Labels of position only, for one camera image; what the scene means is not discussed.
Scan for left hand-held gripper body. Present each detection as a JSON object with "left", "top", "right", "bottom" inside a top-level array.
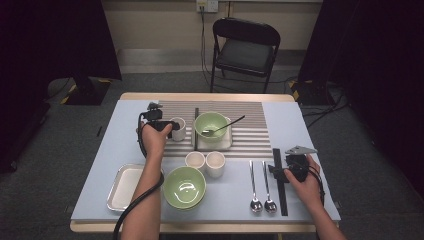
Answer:
[{"left": 141, "top": 101, "right": 168, "bottom": 132}]

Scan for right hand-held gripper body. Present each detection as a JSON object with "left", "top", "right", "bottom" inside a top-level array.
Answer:
[{"left": 284, "top": 145, "right": 319, "bottom": 183}]

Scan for white ceramic cup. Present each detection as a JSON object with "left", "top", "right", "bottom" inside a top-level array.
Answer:
[
  {"left": 185, "top": 151, "right": 206, "bottom": 173},
  {"left": 205, "top": 151, "right": 227, "bottom": 179},
  {"left": 169, "top": 116, "right": 187, "bottom": 142}
]

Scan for row of black chopsticks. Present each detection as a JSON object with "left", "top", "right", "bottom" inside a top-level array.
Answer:
[{"left": 272, "top": 148, "right": 290, "bottom": 217}]

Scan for green bowl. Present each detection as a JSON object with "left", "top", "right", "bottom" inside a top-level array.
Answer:
[
  {"left": 162, "top": 166, "right": 207, "bottom": 211},
  {"left": 194, "top": 111, "right": 230, "bottom": 144}
]

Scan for square white plate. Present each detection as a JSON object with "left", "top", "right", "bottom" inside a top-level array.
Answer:
[
  {"left": 106, "top": 163, "right": 148, "bottom": 213},
  {"left": 191, "top": 116, "right": 234, "bottom": 151}
]

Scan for long metal spoon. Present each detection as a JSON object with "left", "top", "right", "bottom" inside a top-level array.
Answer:
[
  {"left": 248, "top": 160, "right": 264, "bottom": 213},
  {"left": 261, "top": 160, "right": 278, "bottom": 214},
  {"left": 200, "top": 114, "right": 246, "bottom": 137}
]

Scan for person's left hand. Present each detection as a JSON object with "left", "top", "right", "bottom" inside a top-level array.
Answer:
[{"left": 137, "top": 121, "right": 174, "bottom": 160}]

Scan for person's right hand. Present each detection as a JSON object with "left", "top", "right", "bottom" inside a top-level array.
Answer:
[{"left": 283, "top": 156, "right": 323, "bottom": 210}]

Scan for light blue table mat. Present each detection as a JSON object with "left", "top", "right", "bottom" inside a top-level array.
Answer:
[{"left": 70, "top": 99, "right": 342, "bottom": 224}]

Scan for striped placemat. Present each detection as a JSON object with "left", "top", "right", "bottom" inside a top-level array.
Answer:
[{"left": 146, "top": 100, "right": 274, "bottom": 159}]

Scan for black stand base striped tape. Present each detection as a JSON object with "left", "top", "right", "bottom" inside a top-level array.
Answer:
[
  {"left": 59, "top": 73, "right": 113, "bottom": 106},
  {"left": 288, "top": 79, "right": 334, "bottom": 107}
]

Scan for black folding chair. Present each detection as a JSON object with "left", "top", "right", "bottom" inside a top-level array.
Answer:
[{"left": 209, "top": 17, "right": 282, "bottom": 94}]

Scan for black curtain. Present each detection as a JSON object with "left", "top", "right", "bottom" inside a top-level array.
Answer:
[
  {"left": 297, "top": 0, "right": 424, "bottom": 201},
  {"left": 0, "top": 0, "right": 123, "bottom": 174}
]

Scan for black floor cables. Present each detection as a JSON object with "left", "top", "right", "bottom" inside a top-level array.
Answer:
[{"left": 299, "top": 84, "right": 351, "bottom": 131}]

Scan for white wall outlet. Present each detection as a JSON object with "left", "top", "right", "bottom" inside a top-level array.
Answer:
[{"left": 195, "top": 0, "right": 219, "bottom": 14}]

